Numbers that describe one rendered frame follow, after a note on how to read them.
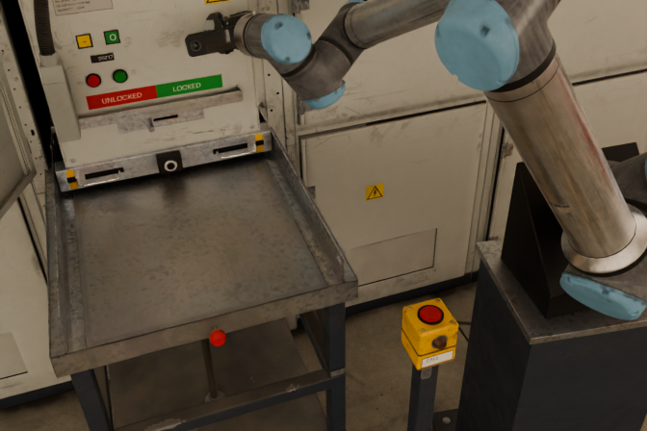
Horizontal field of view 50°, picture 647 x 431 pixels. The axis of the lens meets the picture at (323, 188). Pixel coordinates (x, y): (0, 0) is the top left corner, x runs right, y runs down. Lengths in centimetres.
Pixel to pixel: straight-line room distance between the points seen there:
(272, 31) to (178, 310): 58
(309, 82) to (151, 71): 46
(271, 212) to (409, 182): 72
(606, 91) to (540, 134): 151
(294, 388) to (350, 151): 77
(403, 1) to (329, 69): 25
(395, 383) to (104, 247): 114
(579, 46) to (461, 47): 146
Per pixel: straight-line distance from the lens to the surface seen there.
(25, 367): 239
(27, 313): 223
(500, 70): 89
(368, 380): 237
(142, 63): 167
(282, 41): 132
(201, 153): 179
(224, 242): 157
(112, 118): 168
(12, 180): 191
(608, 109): 256
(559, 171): 108
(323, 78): 139
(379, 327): 252
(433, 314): 131
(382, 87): 203
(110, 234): 166
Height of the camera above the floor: 184
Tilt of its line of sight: 35 degrees down
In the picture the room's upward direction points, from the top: 1 degrees counter-clockwise
